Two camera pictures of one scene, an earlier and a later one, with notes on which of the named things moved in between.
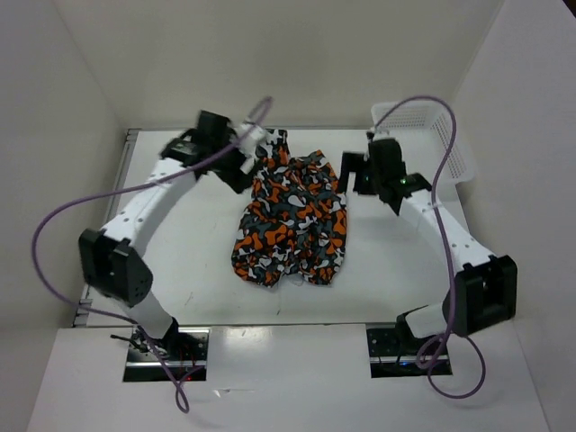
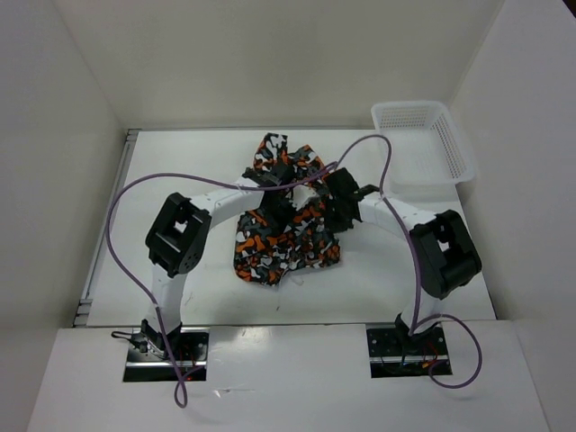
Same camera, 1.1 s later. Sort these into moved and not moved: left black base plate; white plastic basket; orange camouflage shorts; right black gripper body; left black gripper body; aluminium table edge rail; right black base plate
Moved: right black gripper body; left black gripper body; orange camouflage shorts
Not moved: left black base plate; right black base plate; white plastic basket; aluminium table edge rail
